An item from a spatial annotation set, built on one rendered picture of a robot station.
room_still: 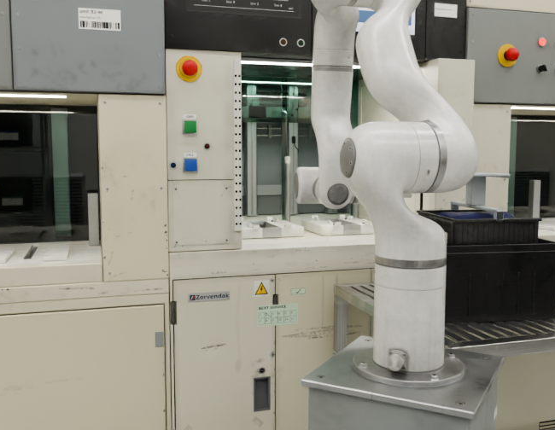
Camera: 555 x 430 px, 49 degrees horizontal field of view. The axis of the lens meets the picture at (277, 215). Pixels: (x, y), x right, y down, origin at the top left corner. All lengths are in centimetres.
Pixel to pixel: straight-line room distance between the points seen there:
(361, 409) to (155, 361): 81
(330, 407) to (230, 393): 76
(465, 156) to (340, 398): 44
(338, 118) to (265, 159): 128
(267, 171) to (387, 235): 164
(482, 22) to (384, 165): 109
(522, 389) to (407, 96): 134
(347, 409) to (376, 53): 60
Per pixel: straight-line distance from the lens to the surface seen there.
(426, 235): 102
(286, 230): 192
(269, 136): 260
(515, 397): 221
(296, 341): 179
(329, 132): 133
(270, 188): 261
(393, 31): 114
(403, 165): 99
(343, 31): 135
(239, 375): 177
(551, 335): 140
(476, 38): 198
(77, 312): 167
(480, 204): 153
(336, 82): 136
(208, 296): 169
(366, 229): 202
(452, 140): 104
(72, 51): 163
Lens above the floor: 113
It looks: 6 degrees down
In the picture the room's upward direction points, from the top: straight up
